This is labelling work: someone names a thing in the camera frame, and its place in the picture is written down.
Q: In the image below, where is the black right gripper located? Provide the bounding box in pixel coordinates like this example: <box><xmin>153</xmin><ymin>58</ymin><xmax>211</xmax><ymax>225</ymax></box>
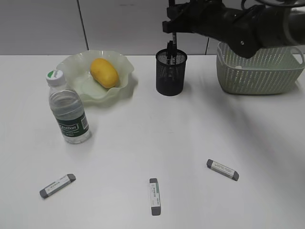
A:
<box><xmin>162</xmin><ymin>0</ymin><xmax>205</xmax><ymax>33</ymax></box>

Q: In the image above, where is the black marker pen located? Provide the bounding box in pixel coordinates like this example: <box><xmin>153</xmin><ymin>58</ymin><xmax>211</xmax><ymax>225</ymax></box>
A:
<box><xmin>166</xmin><ymin>40</ymin><xmax>173</xmax><ymax>65</ymax></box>
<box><xmin>172</xmin><ymin>32</ymin><xmax>177</xmax><ymax>65</ymax></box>

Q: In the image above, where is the yellow mango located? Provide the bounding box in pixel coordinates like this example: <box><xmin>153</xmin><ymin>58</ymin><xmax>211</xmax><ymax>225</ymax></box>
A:
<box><xmin>90</xmin><ymin>58</ymin><xmax>119</xmax><ymax>89</ymax></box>

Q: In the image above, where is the clear water bottle green label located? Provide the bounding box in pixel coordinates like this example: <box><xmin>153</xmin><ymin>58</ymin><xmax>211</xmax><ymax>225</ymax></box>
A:
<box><xmin>46</xmin><ymin>70</ymin><xmax>92</xmax><ymax>144</ymax></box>

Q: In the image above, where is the grey eraser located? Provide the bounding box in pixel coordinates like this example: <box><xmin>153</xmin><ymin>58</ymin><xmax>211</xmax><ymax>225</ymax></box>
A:
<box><xmin>206</xmin><ymin>159</ymin><xmax>239</xmax><ymax>181</ymax></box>
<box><xmin>149</xmin><ymin>178</ymin><xmax>161</xmax><ymax>216</ymax></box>
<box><xmin>40</xmin><ymin>174</ymin><xmax>76</xmax><ymax>199</ymax></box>

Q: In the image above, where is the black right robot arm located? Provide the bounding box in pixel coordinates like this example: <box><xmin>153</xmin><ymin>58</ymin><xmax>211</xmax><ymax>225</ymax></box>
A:
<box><xmin>162</xmin><ymin>0</ymin><xmax>305</xmax><ymax>58</ymax></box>

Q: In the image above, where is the black mesh pen holder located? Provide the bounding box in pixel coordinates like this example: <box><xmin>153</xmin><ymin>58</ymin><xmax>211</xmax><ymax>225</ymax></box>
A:
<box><xmin>156</xmin><ymin>49</ymin><xmax>187</xmax><ymax>96</ymax></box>

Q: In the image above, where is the green woven plastic basket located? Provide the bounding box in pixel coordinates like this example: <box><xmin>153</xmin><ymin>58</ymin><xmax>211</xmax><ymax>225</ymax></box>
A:
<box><xmin>216</xmin><ymin>42</ymin><xmax>305</xmax><ymax>95</ymax></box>

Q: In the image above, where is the pale green wavy plate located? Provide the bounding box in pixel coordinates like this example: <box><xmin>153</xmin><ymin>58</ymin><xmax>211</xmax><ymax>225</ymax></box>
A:
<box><xmin>56</xmin><ymin>50</ymin><xmax>134</xmax><ymax>104</ymax></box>

